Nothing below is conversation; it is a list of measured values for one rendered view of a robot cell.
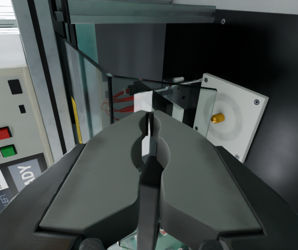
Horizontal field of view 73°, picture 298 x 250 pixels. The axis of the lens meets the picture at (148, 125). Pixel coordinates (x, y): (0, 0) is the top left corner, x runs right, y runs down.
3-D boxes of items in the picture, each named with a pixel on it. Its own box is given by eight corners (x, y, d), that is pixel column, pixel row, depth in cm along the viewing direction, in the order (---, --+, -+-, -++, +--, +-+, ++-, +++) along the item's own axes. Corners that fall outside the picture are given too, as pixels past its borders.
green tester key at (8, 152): (12, 147, 36) (0, 150, 35) (15, 155, 37) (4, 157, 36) (12, 144, 37) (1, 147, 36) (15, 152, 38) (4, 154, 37)
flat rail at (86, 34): (93, 12, 30) (73, 11, 28) (113, 240, 62) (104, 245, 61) (91, 11, 31) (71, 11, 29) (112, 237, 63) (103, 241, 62)
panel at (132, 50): (168, 1, 51) (36, -7, 37) (153, 182, 85) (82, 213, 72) (165, 0, 52) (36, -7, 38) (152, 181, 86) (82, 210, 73)
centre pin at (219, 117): (225, 115, 42) (216, 118, 41) (223, 123, 43) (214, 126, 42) (218, 111, 43) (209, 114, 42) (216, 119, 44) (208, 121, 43)
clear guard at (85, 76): (220, 90, 14) (144, 106, 11) (177, 262, 26) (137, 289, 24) (86, 29, 37) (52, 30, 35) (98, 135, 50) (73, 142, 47)
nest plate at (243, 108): (269, 97, 34) (265, 98, 34) (244, 162, 42) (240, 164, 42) (207, 72, 45) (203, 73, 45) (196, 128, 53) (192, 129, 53)
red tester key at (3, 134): (7, 129, 34) (-6, 132, 33) (10, 138, 35) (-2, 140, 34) (7, 126, 35) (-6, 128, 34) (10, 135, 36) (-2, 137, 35)
